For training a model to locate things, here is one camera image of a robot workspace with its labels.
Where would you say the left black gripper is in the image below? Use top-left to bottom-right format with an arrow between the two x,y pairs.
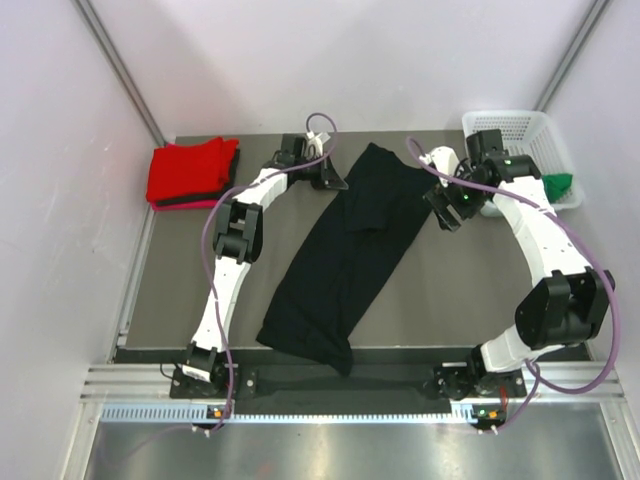
293,151 -> 346,190

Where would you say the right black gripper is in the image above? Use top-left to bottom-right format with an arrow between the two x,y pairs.
424,162 -> 488,232

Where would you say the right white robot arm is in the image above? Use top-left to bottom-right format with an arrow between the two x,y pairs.
416,129 -> 615,396

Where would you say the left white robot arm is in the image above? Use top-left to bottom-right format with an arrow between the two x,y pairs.
175,130 -> 348,400

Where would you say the white plastic basket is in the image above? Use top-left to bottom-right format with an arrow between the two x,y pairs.
462,110 -> 584,212

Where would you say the green crumpled t shirt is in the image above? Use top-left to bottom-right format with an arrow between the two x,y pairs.
542,173 -> 573,204

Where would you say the folded pink t shirt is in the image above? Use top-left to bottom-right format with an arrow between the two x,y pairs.
150,199 -> 217,212

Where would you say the folded red t shirt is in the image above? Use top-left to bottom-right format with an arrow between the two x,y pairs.
145,137 -> 239,203

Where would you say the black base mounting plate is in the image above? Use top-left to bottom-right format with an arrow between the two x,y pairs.
168,364 -> 531,414

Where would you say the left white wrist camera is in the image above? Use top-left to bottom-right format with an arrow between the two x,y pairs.
305,131 -> 330,160

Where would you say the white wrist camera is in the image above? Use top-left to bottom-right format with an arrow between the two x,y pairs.
305,131 -> 330,160
427,146 -> 459,176

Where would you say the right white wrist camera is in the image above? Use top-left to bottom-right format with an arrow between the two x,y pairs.
427,146 -> 459,176

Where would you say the left aluminium corner post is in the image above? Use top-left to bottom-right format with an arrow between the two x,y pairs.
71,0 -> 166,146

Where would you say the aluminium corner post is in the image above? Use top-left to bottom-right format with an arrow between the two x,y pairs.
71,0 -> 166,146
534,0 -> 613,112

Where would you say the right aluminium corner post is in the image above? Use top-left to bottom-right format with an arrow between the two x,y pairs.
534,0 -> 613,112

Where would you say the slotted grey cable duct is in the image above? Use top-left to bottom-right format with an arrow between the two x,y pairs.
100,404 -> 503,426

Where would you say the aluminium front rail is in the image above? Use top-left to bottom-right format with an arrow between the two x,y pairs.
80,361 -> 625,402

